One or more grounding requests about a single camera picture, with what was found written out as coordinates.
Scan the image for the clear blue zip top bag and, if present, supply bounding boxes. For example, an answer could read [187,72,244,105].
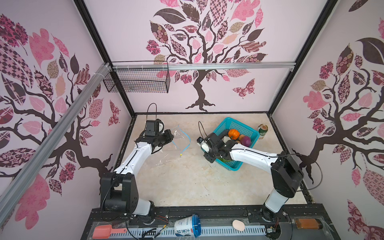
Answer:
[148,125,191,167]

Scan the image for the orange toy pumpkin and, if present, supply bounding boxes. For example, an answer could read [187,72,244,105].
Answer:
[228,129,241,140]

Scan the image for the teal plastic basket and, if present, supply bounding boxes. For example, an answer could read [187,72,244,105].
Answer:
[213,117,260,171]

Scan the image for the purple toy onion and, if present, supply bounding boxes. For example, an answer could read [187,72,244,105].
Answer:
[240,136,252,147]

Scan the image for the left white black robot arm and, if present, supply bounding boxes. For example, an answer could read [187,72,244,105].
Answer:
[100,130,174,216]

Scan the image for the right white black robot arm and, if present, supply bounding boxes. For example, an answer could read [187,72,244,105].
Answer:
[197,133,304,222]

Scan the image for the green drink can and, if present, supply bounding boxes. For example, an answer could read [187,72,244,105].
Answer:
[258,124,269,140]

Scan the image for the pink egg shaped toy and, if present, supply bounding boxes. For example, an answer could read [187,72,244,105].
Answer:
[232,220,246,232]

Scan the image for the white blue yogurt cup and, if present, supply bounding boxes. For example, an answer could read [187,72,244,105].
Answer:
[174,214,202,238]

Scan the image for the red plastic spatula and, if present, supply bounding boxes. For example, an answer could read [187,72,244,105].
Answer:
[92,225,128,239]

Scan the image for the brown amber bottle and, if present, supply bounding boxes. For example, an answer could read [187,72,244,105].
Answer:
[295,218,323,230]

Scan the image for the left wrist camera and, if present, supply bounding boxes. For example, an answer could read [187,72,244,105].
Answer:
[145,119,164,137]

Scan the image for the black wire wall basket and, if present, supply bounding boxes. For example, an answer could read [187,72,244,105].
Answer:
[103,60,171,94]

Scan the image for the white slotted cable duct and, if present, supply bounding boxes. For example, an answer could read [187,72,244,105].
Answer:
[109,226,267,240]

